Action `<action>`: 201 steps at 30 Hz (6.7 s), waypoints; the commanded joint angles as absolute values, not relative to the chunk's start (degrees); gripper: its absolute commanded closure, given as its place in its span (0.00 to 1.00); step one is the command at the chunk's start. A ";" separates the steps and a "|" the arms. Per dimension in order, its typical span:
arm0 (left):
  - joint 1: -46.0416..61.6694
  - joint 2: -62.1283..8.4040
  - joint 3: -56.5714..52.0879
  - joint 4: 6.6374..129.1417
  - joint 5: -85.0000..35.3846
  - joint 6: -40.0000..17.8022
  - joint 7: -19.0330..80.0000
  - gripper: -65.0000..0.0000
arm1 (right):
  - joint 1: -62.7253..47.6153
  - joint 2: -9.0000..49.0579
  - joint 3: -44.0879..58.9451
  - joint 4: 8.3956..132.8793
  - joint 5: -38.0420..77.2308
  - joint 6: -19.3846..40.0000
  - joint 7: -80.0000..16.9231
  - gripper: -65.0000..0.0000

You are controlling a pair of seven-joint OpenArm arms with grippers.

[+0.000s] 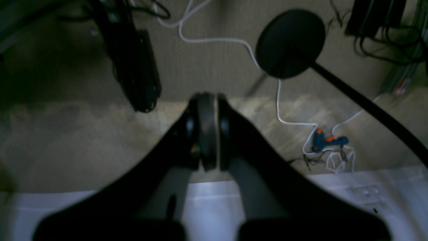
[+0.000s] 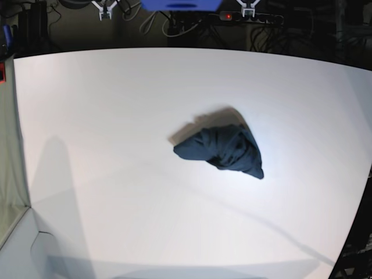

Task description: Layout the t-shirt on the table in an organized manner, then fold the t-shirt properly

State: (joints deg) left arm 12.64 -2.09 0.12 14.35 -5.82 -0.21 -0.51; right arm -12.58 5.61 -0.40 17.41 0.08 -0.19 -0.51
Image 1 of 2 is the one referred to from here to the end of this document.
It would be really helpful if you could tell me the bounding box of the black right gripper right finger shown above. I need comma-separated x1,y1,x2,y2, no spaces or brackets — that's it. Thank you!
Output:
218,94,392,241

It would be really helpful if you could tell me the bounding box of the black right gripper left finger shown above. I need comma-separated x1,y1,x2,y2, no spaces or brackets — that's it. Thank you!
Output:
32,93,202,241

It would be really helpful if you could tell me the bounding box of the blue orange glue gun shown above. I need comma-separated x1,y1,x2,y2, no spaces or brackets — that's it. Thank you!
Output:
311,128,349,153

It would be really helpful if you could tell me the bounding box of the black round lamp base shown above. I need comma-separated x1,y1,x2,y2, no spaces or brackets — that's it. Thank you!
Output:
255,9,428,166

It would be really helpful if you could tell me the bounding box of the white cable on floor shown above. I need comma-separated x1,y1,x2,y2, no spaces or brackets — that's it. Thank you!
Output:
152,0,385,174

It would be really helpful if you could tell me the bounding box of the black cable bundle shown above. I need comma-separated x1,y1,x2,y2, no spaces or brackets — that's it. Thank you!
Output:
329,0,428,66

